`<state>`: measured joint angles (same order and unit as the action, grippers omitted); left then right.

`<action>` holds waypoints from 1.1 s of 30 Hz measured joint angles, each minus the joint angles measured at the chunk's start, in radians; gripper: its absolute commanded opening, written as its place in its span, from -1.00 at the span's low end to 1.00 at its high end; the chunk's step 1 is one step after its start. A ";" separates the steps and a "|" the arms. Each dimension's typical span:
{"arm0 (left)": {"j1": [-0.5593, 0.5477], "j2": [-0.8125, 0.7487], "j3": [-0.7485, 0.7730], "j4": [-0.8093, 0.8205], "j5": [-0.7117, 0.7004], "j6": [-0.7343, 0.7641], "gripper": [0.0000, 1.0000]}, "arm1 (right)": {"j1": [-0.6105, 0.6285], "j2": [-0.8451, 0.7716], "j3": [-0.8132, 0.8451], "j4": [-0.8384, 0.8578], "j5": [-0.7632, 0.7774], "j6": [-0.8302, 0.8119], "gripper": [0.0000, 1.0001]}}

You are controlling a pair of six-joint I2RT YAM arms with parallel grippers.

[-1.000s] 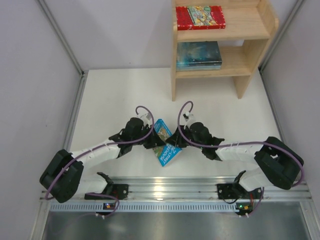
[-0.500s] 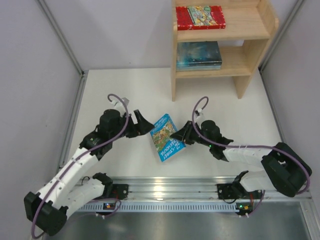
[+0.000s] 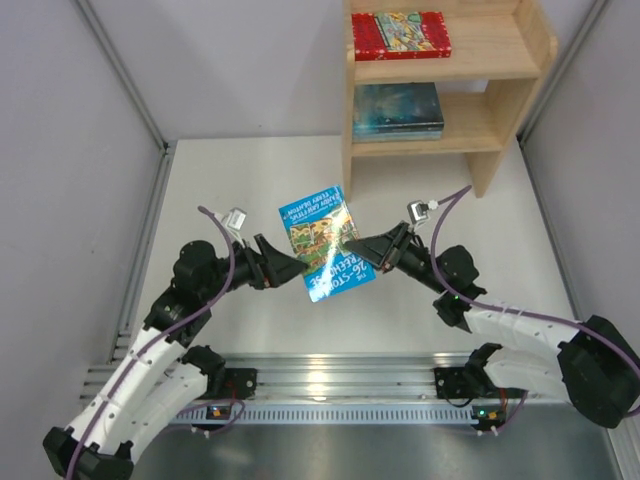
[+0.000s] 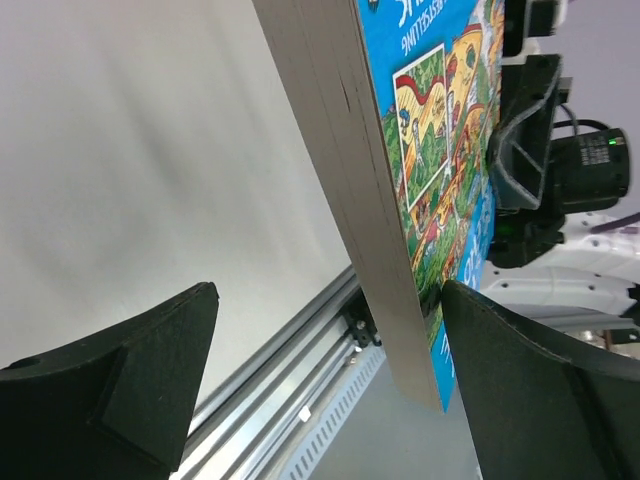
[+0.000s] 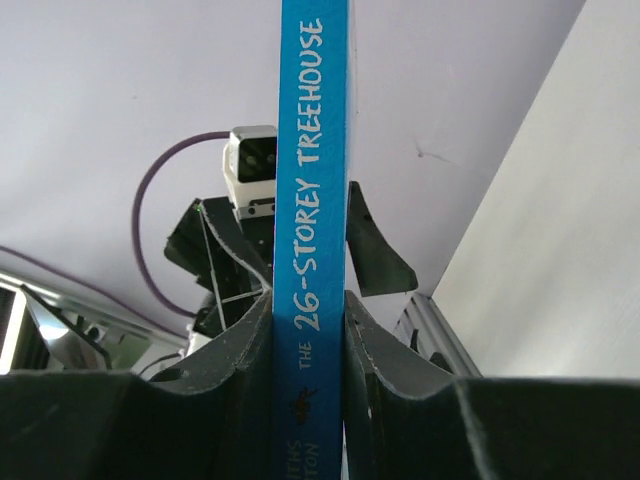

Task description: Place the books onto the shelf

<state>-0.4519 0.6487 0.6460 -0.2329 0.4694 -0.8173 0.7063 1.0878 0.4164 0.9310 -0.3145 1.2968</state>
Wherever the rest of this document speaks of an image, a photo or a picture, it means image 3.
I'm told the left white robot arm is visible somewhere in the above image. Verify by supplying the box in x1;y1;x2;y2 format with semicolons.
43;235;307;479

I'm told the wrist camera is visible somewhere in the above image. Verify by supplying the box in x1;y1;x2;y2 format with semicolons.
407;201;430;225
222;208;247;233

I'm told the bright blue illustrated book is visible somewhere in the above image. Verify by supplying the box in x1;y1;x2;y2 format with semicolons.
279;185;376;303

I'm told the left aluminium frame post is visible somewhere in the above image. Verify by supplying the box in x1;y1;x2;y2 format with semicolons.
71;0;170;342

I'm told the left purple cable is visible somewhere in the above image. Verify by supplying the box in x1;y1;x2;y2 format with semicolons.
62;205;246;480

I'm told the slotted grey cable duct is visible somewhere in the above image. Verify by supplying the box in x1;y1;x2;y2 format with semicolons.
171;404;504;426

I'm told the dark blue ocean book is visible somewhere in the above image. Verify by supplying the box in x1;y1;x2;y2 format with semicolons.
353;82;445;136

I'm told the aluminium mounting rail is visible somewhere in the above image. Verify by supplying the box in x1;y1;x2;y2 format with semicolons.
79;319;571;401

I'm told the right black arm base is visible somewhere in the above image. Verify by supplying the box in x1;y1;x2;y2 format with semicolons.
433;367;478;403

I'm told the red illustrated book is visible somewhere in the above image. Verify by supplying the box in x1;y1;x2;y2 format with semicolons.
351;11;452;62

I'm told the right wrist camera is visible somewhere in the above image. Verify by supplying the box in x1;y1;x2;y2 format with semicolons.
407;201;430;225

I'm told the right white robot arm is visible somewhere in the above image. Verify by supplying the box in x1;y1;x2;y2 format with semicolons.
345;222;639;429

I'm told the light blue Gatsby book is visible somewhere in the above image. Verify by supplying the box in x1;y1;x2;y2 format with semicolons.
352;130;443;138

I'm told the wooden two-tier shelf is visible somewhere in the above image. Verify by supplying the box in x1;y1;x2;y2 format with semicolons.
342;1;558;197

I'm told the right aluminium frame post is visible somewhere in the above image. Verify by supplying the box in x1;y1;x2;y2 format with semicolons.
517;0;614;351

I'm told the pale green Great Gatsby book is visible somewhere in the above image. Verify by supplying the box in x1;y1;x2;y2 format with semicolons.
352;134;442;144

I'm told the aluminium frame post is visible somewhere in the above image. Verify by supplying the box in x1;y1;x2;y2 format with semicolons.
517;0;614;351
71;0;170;342

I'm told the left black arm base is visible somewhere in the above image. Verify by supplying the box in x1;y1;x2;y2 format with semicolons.
204;368;258;400

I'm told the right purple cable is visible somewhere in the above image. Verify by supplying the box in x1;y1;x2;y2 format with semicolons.
430;185;640;436

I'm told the purple cable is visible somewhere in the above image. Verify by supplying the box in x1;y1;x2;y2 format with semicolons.
62;205;246;480
430;185;640;436

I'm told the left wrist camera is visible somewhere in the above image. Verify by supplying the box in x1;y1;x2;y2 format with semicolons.
222;208;247;233

